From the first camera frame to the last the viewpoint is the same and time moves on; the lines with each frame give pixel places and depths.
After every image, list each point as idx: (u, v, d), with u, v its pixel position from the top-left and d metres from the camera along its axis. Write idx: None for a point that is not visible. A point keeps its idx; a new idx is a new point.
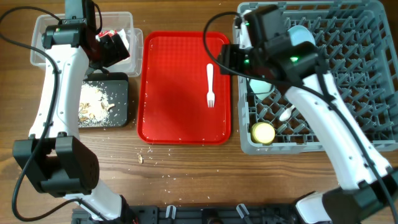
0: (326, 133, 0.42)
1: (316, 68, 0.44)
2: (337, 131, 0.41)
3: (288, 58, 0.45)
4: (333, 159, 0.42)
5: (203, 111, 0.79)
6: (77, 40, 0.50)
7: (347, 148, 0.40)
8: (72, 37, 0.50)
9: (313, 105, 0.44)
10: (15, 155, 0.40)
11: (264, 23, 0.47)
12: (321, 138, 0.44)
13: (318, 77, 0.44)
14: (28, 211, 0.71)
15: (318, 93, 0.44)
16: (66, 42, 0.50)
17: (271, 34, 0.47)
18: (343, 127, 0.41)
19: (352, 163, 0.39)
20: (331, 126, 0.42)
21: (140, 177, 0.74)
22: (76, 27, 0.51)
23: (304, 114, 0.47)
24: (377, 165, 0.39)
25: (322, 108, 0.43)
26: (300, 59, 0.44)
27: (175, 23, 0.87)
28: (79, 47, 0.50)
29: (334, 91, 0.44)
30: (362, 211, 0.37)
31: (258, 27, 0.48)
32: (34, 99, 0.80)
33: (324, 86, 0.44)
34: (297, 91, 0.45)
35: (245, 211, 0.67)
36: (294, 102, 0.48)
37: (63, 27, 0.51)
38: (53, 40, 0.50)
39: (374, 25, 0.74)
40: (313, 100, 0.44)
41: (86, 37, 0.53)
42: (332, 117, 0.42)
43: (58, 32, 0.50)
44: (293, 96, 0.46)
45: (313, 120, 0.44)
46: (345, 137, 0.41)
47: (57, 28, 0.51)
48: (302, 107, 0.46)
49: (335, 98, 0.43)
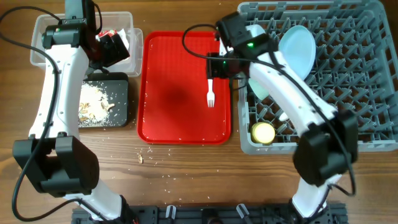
0: (279, 94, 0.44)
1: (268, 47, 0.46)
2: (287, 91, 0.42)
3: (245, 45, 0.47)
4: (290, 116, 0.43)
5: (203, 111, 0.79)
6: (77, 40, 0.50)
7: (296, 101, 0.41)
8: (71, 38, 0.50)
9: (265, 73, 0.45)
10: (15, 155, 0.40)
11: (229, 25, 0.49)
12: (280, 103, 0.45)
13: (269, 53, 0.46)
14: (28, 211, 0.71)
15: (270, 63, 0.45)
16: (66, 42, 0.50)
17: (236, 32, 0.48)
18: (293, 88, 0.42)
19: (303, 112, 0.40)
20: (282, 88, 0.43)
21: (140, 177, 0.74)
22: (76, 27, 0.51)
23: (263, 85, 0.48)
24: (325, 109, 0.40)
25: (272, 74, 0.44)
26: (257, 44, 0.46)
27: (175, 22, 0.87)
28: (79, 47, 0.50)
29: (284, 62, 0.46)
30: (311, 148, 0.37)
31: (226, 30, 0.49)
32: (34, 99, 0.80)
33: (274, 58, 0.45)
34: (254, 66, 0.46)
35: (245, 211, 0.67)
36: (254, 77, 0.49)
37: (63, 27, 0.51)
38: (53, 40, 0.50)
39: (374, 25, 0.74)
40: (266, 69, 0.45)
41: (86, 38, 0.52)
42: (280, 79, 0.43)
43: (58, 32, 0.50)
44: (252, 73, 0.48)
45: (270, 88, 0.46)
46: (294, 94, 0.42)
47: (57, 28, 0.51)
48: (259, 79, 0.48)
49: (284, 66, 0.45)
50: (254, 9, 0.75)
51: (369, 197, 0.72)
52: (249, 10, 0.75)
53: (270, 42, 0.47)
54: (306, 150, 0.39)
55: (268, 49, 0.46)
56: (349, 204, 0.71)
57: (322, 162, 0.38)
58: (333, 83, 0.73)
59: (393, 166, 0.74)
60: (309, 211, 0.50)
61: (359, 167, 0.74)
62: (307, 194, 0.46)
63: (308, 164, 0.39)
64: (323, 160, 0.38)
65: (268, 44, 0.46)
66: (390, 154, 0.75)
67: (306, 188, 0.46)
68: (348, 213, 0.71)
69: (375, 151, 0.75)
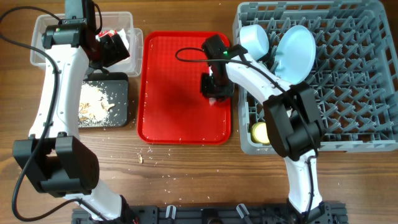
0: (248, 83, 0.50)
1: (240, 51, 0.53)
2: (253, 78, 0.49)
3: (222, 55, 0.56)
4: (258, 98, 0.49)
5: (203, 111, 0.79)
6: (77, 40, 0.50)
7: (260, 83, 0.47)
8: (71, 38, 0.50)
9: (236, 68, 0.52)
10: (15, 155, 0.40)
11: (211, 45, 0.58)
12: (252, 93, 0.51)
13: (240, 56, 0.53)
14: (28, 211, 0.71)
15: (239, 60, 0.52)
16: (66, 42, 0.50)
17: (216, 48, 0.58)
18: (258, 75, 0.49)
19: (264, 89, 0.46)
20: (250, 78, 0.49)
21: (140, 177, 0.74)
22: (76, 27, 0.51)
23: (239, 83, 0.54)
24: (283, 84, 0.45)
25: (241, 68, 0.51)
26: (231, 51, 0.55)
27: (175, 22, 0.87)
28: (79, 47, 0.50)
29: (251, 58, 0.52)
30: (272, 114, 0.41)
31: (209, 48, 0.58)
32: (35, 99, 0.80)
33: (243, 57, 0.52)
34: (231, 68, 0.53)
35: (245, 211, 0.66)
36: (231, 77, 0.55)
37: (63, 27, 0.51)
38: (53, 40, 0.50)
39: (374, 25, 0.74)
40: (236, 65, 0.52)
41: (86, 38, 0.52)
42: (247, 70, 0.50)
43: (58, 32, 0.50)
44: (230, 73, 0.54)
45: (243, 82, 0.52)
46: (258, 79, 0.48)
47: (57, 28, 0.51)
48: (235, 76, 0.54)
49: (252, 61, 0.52)
50: (254, 8, 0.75)
51: (369, 197, 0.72)
52: (249, 10, 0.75)
53: (241, 48, 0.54)
54: (271, 122, 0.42)
55: (240, 53, 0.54)
56: (350, 204, 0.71)
57: (286, 130, 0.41)
58: (333, 83, 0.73)
59: (393, 165, 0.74)
60: (302, 203, 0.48)
61: (360, 167, 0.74)
62: (294, 180, 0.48)
63: (277, 137, 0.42)
64: (286, 128, 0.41)
65: (239, 49, 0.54)
66: (390, 154, 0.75)
67: (291, 173, 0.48)
68: (348, 213, 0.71)
69: (375, 151, 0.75)
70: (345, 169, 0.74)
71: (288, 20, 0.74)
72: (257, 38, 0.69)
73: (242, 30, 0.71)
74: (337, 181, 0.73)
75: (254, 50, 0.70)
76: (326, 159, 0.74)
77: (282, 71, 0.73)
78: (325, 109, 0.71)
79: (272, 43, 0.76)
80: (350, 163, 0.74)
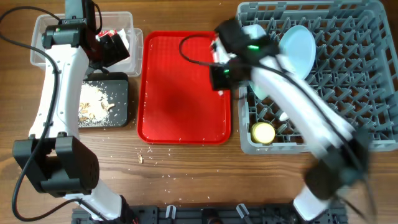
0: (286, 104, 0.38)
1: (272, 51, 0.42)
2: (295, 99, 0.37)
3: (247, 48, 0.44)
4: (300, 127, 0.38)
5: (203, 111, 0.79)
6: (77, 40, 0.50)
7: (305, 111, 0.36)
8: (72, 38, 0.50)
9: (272, 80, 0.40)
10: (15, 155, 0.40)
11: (224, 42, 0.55)
12: (293, 116, 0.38)
13: (275, 61, 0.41)
14: (28, 211, 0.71)
15: (275, 69, 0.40)
16: (66, 42, 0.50)
17: (234, 36, 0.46)
18: (301, 95, 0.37)
19: (310, 121, 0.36)
20: (291, 98, 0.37)
21: (140, 176, 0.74)
22: (76, 27, 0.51)
23: (272, 95, 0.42)
24: (336, 121, 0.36)
25: (279, 82, 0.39)
26: (262, 48, 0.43)
27: (174, 23, 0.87)
28: (79, 47, 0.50)
29: (290, 68, 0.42)
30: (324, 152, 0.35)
31: (226, 33, 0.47)
32: (35, 99, 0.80)
33: (278, 65, 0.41)
34: (261, 76, 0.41)
35: (245, 211, 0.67)
36: (260, 85, 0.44)
37: (64, 27, 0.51)
38: (53, 40, 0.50)
39: (374, 25, 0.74)
40: (272, 75, 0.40)
41: (86, 38, 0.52)
42: (287, 86, 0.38)
43: (58, 32, 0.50)
44: (259, 81, 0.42)
45: (278, 98, 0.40)
46: (301, 101, 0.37)
47: (57, 28, 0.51)
48: (264, 86, 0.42)
49: (291, 73, 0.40)
50: (254, 8, 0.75)
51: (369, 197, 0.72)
52: (249, 10, 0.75)
53: (272, 45, 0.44)
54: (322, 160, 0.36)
55: (271, 53, 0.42)
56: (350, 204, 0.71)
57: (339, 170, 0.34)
58: (333, 83, 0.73)
59: (393, 165, 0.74)
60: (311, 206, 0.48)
61: None
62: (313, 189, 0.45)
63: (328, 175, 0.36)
64: (339, 168, 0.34)
65: (271, 46, 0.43)
66: (390, 154, 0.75)
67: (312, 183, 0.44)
68: (348, 213, 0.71)
69: (376, 151, 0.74)
70: None
71: (288, 20, 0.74)
72: None
73: None
74: None
75: None
76: None
77: None
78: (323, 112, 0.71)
79: None
80: None
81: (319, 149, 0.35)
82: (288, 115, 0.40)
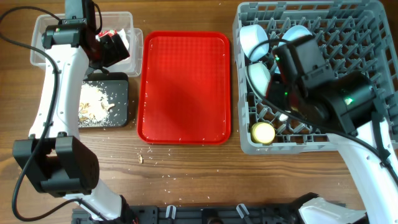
0: (370, 187, 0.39)
1: (372, 114, 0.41)
2: (387, 191, 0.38)
3: (337, 96, 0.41)
4: (370, 207, 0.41)
5: (204, 111, 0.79)
6: (77, 40, 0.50)
7: (393, 209, 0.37)
8: (72, 38, 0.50)
9: (363, 158, 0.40)
10: (15, 155, 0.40)
11: (299, 58, 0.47)
12: (362, 186, 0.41)
13: (372, 125, 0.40)
14: (28, 211, 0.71)
15: (372, 146, 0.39)
16: (67, 42, 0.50)
17: (308, 65, 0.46)
18: (393, 186, 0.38)
19: None
20: (380, 186, 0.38)
21: (140, 176, 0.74)
22: (76, 27, 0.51)
23: (348, 161, 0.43)
24: None
25: (374, 162, 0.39)
26: (356, 99, 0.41)
27: (174, 23, 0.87)
28: (79, 47, 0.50)
29: (388, 142, 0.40)
30: None
31: (291, 61, 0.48)
32: (35, 99, 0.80)
33: (379, 136, 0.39)
34: (351, 144, 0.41)
35: (245, 211, 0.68)
36: (339, 147, 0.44)
37: (64, 27, 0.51)
38: (53, 40, 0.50)
39: (375, 25, 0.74)
40: (366, 154, 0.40)
41: (86, 38, 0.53)
42: (382, 175, 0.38)
43: (58, 32, 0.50)
44: (344, 148, 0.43)
45: (357, 172, 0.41)
46: (395, 201, 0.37)
47: (57, 28, 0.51)
48: (346, 152, 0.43)
49: (389, 153, 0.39)
50: (254, 8, 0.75)
51: None
52: (249, 10, 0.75)
53: (367, 93, 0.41)
54: None
55: (365, 110, 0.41)
56: (349, 204, 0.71)
57: None
58: None
59: None
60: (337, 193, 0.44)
61: None
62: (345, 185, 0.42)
63: None
64: None
65: (370, 101, 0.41)
66: (390, 154, 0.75)
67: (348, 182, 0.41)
68: None
69: None
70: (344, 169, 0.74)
71: (289, 20, 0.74)
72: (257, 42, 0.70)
73: (242, 30, 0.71)
74: (337, 181, 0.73)
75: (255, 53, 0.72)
76: (326, 159, 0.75)
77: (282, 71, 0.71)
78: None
79: None
80: None
81: None
82: (356, 183, 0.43)
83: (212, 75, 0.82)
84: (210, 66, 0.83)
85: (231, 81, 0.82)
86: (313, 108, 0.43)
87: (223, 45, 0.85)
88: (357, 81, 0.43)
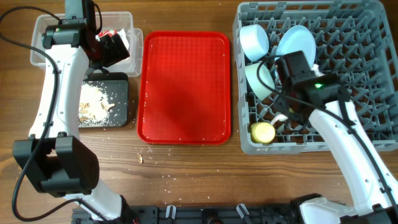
0: (342, 155, 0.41)
1: (339, 96, 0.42)
2: (356, 156, 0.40)
3: (311, 85, 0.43)
4: (347, 179, 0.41)
5: (204, 111, 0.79)
6: (77, 40, 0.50)
7: (363, 172, 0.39)
8: (72, 38, 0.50)
9: (333, 127, 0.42)
10: (15, 155, 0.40)
11: (291, 63, 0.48)
12: (339, 161, 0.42)
13: (339, 102, 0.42)
14: (28, 211, 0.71)
15: (339, 116, 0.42)
16: (67, 42, 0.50)
17: (297, 70, 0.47)
18: (362, 152, 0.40)
19: (368, 186, 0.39)
20: (351, 153, 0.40)
21: (140, 177, 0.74)
22: (76, 27, 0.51)
23: (322, 135, 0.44)
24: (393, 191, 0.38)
25: (341, 130, 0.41)
26: (325, 87, 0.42)
27: (174, 23, 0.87)
28: (79, 47, 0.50)
29: (355, 116, 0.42)
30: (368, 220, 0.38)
31: (285, 66, 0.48)
32: (35, 99, 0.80)
33: (345, 111, 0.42)
34: (319, 113, 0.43)
35: (245, 211, 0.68)
36: (315, 125, 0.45)
37: (64, 27, 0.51)
38: (53, 40, 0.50)
39: (375, 25, 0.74)
40: (333, 122, 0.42)
41: (87, 39, 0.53)
42: (350, 140, 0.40)
43: (58, 32, 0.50)
44: (314, 119, 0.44)
45: (331, 142, 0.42)
46: (365, 165, 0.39)
47: (57, 28, 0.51)
48: (319, 126, 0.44)
49: (355, 123, 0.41)
50: (254, 8, 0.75)
51: None
52: (249, 10, 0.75)
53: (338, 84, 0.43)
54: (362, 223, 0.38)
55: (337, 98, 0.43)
56: (350, 204, 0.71)
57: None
58: None
59: (393, 165, 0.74)
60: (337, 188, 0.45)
61: None
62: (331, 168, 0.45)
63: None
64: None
65: (341, 88, 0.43)
66: (390, 154, 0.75)
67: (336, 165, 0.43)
68: None
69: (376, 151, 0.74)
70: None
71: (289, 20, 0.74)
72: (257, 42, 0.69)
73: (242, 30, 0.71)
74: (337, 181, 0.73)
75: (255, 53, 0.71)
76: (326, 159, 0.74)
77: None
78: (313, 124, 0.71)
79: (272, 43, 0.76)
80: None
81: (368, 212, 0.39)
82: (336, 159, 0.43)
83: (212, 75, 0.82)
84: (210, 66, 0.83)
85: (231, 81, 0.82)
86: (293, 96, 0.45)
87: (223, 45, 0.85)
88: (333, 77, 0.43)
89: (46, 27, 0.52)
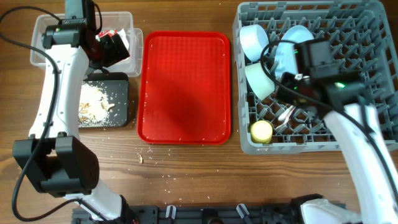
0: (359, 166, 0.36)
1: (360, 99, 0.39)
2: (372, 168, 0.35)
3: (333, 84, 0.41)
4: (358, 190, 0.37)
5: (204, 111, 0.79)
6: (77, 40, 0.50)
7: (379, 186, 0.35)
8: (72, 38, 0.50)
9: (351, 134, 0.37)
10: (15, 155, 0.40)
11: (312, 51, 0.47)
12: (353, 172, 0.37)
13: (360, 107, 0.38)
14: (28, 211, 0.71)
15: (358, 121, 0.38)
16: (67, 42, 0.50)
17: (318, 59, 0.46)
18: (380, 163, 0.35)
19: (382, 203, 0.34)
20: (367, 165, 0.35)
21: (140, 177, 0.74)
22: (76, 27, 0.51)
23: (338, 140, 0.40)
24: None
25: (360, 139, 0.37)
26: (348, 87, 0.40)
27: (174, 23, 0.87)
28: (79, 47, 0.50)
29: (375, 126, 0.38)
30: None
31: (306, 54, 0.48)
32: (35, 99, 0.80)
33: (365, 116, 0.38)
34: (337, 116, 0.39)
35: (245, 211, 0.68)
36: (331, 128, 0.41)
37: (64, 27, 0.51)
38: (53, 40, 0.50)
39: (374, 25, 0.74)
40: (351, 128, 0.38)
41: (86, 39, 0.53)
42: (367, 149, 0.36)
43: (58, 32, 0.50)
44: (330, 122, 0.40)
45: (347, 149, 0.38)
46: (381, 179, 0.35)
47: (57, 28, 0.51)
48: (337, 131, 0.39)
49: (374, 132, 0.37)
50: (254, 8, 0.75)
51: None
52: (249, 10, 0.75)
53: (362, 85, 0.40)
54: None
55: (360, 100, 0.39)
56: (350, 204, 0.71)
57: None
58: None
59: None
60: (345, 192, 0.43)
61: None
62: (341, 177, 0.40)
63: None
64: None
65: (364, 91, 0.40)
66: (390, 154, 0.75)
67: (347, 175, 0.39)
68: None
69: None
70: (345, 169, 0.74)
71: (289, 20, 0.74)
72: (257, 41, 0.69)
73: (242, 30, 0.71)
74: (337, 181, 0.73)
75: (255, 53, 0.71)
76: (326, 159, 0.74)
77: (282, 71, 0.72)
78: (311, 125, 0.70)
79: (272, 43, 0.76)
80: None
81: None
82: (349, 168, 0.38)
83: (212, 75, 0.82)
84: (210, 66, 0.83)
85: (231, 81, 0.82)
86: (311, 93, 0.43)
87: (223, 45, 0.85)
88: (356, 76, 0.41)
89: (46, 27, 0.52)
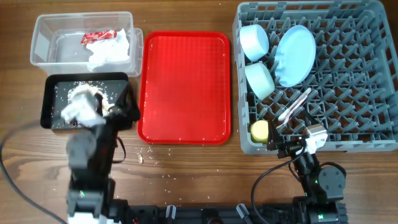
0: None
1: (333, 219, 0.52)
2: None
3: (314, 211, 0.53)
4: None
5: (204, 111, 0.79)
6: (99, 211, 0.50)
7: None
8: (94, 207, 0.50)
9: None
10: None
11: (308, 160, 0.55)
12: None
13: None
14: (29, 211, 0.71)
15: None
16: (89, 208, 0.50)
17: (324, 182, 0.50)
18: None
19: None
20: None
21: (140, 176, 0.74)
22: (97, 192, 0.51)
23: None
24: None
25: None
26: (324, 215, 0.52)
27: (174, 22, 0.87)
28: (100, 216, 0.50)
29: None
30: None
31: (303, 160, 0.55)
32: (35, 99, 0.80)
33: None
34: None
35: (245, 210, 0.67)
36: None
37: (86, 188, 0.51)
38: (76, 205, 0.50)
39: (374, 25, 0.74)
40: None
41: (106, 203, 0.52)
42: None
43: (81, 198, 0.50)
44: None
45: None
46: None
47: (80, 191, 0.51)
48: None
49: None
50: (254, 8, 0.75)
51: (370, 198, 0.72)
52: (249, 10, 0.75)
53: (330, 207, 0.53)
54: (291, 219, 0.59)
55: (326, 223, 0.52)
56: (350, 204, 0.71)
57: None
58: (333, 83, 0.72)
59: (393, 165, 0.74)
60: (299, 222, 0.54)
61: (360, 167, 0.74)
62: None
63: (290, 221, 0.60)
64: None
65: (331, 209, 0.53)
66: (390, 154, 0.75)
67: None
68: (348, 213, 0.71)
69: (376, 151, 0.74)
70: (346, 170, 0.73)
71: (288, 20, 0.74)
72: (258, 40, 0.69)
73: (242, 29, 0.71)
74: None
75: (256, 54, 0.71)
76: (327, 159, 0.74)
77: (282, 71, 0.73)
78: (325, 109, 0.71)
79: (272, 43, 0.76)
80: (350, 164, 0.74)
81: None
82: None
83: (212, 74, 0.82)
84: (210, 66, 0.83)
85: (231, 81, 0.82)
86: (320, 205, 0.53)
87: (223, 45, 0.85)
88: (328, 205, 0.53)
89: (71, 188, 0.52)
